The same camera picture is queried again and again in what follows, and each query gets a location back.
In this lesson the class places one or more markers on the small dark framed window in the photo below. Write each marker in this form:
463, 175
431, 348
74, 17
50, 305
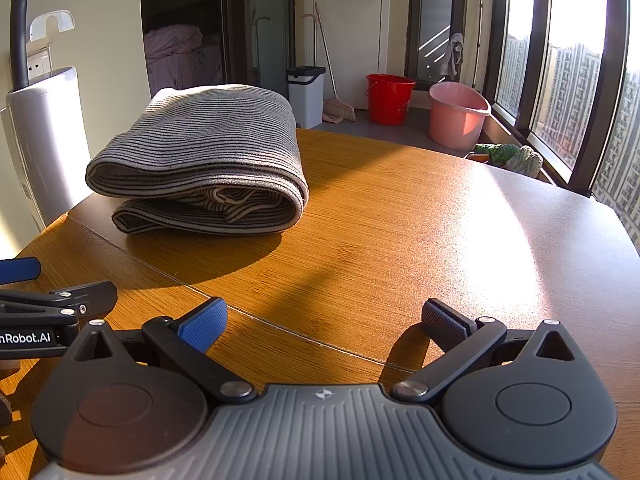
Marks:
430, 15

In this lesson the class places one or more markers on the white wall holder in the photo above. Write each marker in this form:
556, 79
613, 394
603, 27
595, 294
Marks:
50, 22

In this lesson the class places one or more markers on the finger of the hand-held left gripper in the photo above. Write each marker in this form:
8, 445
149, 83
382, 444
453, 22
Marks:
20, 270
60, 302

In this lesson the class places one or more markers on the green knitted cloth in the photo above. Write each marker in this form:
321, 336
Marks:
525, 160

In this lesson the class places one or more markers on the red plastic bucket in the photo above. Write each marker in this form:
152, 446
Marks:
390, 105

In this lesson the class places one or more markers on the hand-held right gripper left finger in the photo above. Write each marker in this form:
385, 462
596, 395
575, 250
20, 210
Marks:
202, 325

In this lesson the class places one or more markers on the pink bedding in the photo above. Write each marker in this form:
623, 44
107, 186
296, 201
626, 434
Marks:
170, 50

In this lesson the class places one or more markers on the pink plastic basin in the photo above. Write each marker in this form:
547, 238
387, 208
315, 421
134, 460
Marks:
455, 125

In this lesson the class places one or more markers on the striped knit garment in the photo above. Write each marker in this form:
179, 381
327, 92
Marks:
210, 135

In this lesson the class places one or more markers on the white wall socket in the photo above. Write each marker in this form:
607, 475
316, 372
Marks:
39, 66

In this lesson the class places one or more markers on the long wooden pole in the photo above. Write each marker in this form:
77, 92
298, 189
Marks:
478, 25

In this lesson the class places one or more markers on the white trash bin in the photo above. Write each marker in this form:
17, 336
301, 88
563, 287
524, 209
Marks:
306, 105

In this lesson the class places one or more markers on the dark sliding door frame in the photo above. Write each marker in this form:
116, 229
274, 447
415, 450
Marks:
230, 35

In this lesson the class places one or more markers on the white standing appliance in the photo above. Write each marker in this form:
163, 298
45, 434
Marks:
45, 145

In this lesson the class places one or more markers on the grey hanging rag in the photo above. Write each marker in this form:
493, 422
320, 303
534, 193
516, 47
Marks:
452, 55

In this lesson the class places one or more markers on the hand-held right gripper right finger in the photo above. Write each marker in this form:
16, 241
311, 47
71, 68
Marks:
445, 325

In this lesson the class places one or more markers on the black window frame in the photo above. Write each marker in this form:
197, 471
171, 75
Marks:
536, 35

